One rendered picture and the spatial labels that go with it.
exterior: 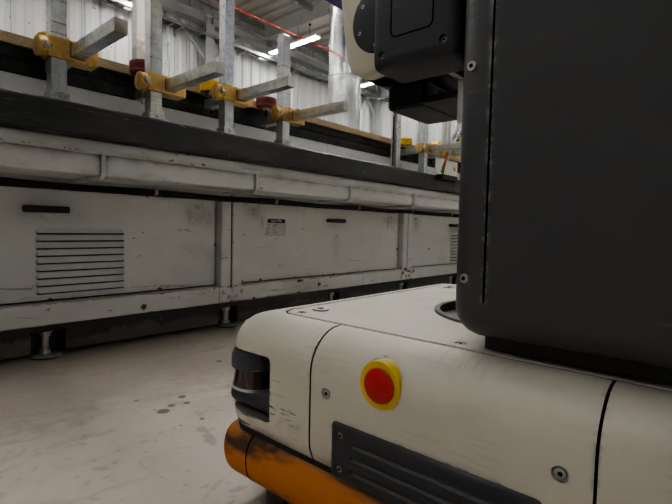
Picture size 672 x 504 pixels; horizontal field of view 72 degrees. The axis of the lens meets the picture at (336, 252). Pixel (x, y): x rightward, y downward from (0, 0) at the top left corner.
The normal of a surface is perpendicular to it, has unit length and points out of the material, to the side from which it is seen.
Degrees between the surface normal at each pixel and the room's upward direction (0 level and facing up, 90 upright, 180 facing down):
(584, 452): 84
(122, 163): 90
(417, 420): 90
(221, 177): 90
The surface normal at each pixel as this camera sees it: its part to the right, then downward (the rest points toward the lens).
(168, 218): 0.75, 0.05
